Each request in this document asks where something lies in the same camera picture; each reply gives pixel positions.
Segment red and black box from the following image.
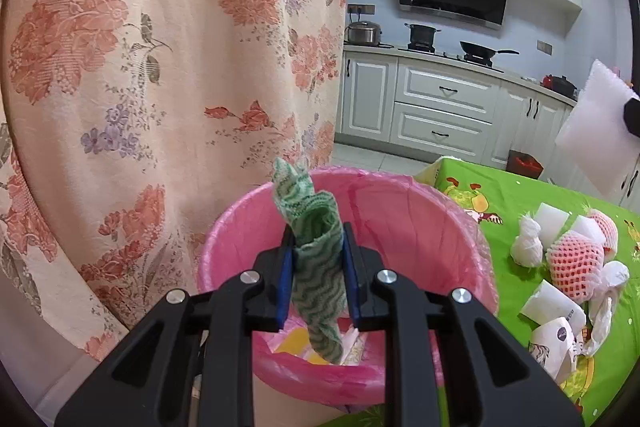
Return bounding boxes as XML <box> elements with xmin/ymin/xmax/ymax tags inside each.
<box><xmin>506</xmin><ymin>149</ymin><xmax>543</xmax><ymax>180</ymax></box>

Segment kitchen countertop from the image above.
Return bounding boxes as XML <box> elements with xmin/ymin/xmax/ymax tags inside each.
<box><xmin>344</xmin><ymin>43</ymin><xmax>581</xmax><ymax>105</ymax></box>

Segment pink trash bin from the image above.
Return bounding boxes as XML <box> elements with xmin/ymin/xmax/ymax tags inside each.
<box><xmin>196</xmin><ymin>164</ymin><xmax>499</xmax><ymax>408</ymax></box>

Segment black clay pot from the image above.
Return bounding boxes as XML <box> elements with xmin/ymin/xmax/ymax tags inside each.
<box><xmin>542</xmin><ymin>74</ymin><xmax>578</xmax><ymax>98</ymax></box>

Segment black stock pot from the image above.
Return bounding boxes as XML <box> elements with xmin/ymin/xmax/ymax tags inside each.
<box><xmin>404</xmin><ymin>23</ymin><xmax>442</xmax><ymax>50</ymax></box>

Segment green printed tablecloth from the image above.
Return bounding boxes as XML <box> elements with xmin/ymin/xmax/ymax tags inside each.
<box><xmin>320</xmin><ymin>157</ymin><xmax>640</xmax><ymax>427</ymax></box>

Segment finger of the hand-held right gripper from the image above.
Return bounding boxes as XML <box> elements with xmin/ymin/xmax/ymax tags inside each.
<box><xmin>622</xmin><ymin>96</ymin><xmax>640</xmax><ymax>134</ymax></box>

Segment white paper bag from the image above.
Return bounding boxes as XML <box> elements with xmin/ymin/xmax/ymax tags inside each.
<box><xmin>521</xmin><ymin>279</ymin><xmax>587</xmax><ymax>334</ymax></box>

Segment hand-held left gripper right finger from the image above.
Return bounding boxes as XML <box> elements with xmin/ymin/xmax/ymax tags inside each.
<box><xmin>342</xmin><ymin>222</ymin><xmax>586</xmax><ymax>427</ymax></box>

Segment white quilted paper towel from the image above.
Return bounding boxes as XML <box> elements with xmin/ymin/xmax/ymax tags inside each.
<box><xmin>510</xmin><ymin>213</ymin><xmax>545</xmax><ymax>267</ymax></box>

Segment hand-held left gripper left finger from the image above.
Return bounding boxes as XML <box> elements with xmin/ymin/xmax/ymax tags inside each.
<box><xmin>55</xmin><ymin>222</ymin><xmax>296</xmax><ymax>427</ymax></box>

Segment silver pressure cooker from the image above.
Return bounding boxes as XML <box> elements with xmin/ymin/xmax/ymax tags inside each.
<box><xmin>346</xmin><ymin>21</ymin><xmax>383</xmax><ymax>45</ymax></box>

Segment gas stove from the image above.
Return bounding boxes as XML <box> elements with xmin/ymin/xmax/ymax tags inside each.
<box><xmin>400</xmin><ymin>44</ymin><xmax>506</xmax><ymax>70</ymax></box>

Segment printed white paper wrapper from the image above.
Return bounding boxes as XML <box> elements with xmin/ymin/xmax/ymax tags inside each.
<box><xmin>529</xmin><ymin>317</ymin><xmax>587</xmax><ymax>384</ymax></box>

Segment floral curtain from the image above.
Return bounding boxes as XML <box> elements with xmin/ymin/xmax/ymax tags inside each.
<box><xmin>0</xmin><ymin>0</ymin><xmax>348</xmax><ymax>358</ymax></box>

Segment white lower cabinets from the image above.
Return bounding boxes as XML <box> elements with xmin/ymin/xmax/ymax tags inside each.
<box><xmin>334</xmin><ymin>49</ymin><xmax>640</xmax><ymax>208</ymax></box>

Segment black frying pan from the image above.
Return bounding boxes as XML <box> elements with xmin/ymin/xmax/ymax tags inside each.
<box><xmin>459</xmin><ymin>41</ymin><xmax>521</xmax><ymax>62</ymax></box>

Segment green wavy cloth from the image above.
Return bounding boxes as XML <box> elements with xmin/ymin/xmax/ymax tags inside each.
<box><xmin>271</xmin><ymin>157</ymin><xmax>348</xmax><ymax>365</ymax></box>

